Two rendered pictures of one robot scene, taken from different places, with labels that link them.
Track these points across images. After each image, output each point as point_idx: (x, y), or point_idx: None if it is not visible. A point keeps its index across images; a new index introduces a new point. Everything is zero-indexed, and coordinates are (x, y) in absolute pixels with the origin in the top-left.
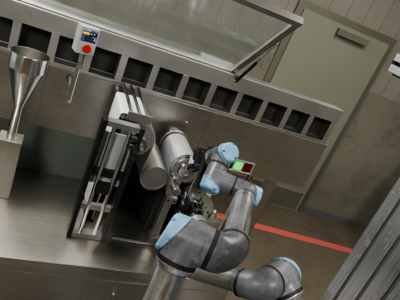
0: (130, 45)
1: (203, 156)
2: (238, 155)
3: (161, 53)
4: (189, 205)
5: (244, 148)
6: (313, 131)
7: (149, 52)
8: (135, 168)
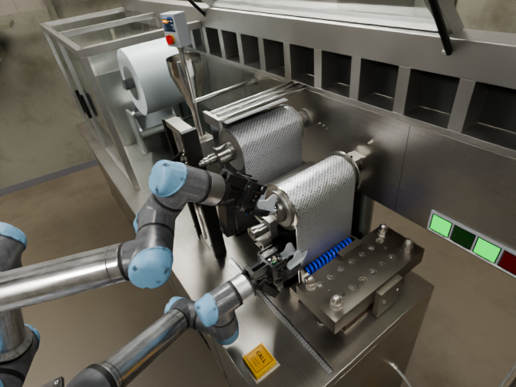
0: (286, 26)
1: None
2: (162, 185)
3: (316, 28)
4: (259, 259)
5: (500, 216)
6: None
7: (304, 30)
8: None
